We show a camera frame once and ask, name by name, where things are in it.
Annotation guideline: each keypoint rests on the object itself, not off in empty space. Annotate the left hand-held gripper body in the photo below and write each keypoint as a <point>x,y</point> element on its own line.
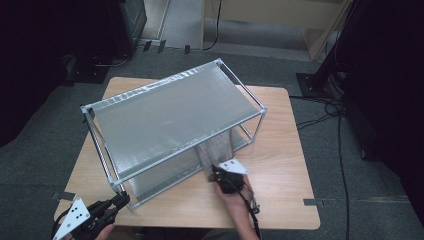
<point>75,218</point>

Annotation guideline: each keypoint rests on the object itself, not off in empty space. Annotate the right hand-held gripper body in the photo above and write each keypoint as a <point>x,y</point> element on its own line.
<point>233,168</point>

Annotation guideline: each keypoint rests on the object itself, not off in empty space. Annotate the beige fluffy cloth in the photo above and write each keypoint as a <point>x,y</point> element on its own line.
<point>215,150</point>

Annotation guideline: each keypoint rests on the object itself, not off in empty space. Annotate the silver two-tier metal rack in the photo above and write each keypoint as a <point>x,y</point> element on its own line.
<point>173,116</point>

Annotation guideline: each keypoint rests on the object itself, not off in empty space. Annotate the person's left hand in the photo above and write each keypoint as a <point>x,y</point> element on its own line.
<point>105,233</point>

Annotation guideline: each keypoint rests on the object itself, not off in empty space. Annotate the person's right hand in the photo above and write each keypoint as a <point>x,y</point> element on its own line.
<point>238,201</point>

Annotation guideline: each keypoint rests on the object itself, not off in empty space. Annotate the grey tape strip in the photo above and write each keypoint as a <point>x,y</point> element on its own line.
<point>65,196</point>
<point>310,202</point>

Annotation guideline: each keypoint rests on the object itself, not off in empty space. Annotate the black metal stand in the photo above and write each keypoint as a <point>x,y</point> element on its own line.
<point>315,83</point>

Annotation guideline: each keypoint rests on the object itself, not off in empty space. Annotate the black tape piece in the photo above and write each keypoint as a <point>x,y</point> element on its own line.
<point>162,46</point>
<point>187,49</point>
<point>147,45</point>

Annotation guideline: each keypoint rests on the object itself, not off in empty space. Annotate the black stand base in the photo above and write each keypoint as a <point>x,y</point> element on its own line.
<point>86,75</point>

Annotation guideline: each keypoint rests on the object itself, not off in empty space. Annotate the light wooden furniture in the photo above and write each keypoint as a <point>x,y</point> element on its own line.
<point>266,10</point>

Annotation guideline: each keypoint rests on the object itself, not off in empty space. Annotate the black cabinet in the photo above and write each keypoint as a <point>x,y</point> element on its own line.
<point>130,20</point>

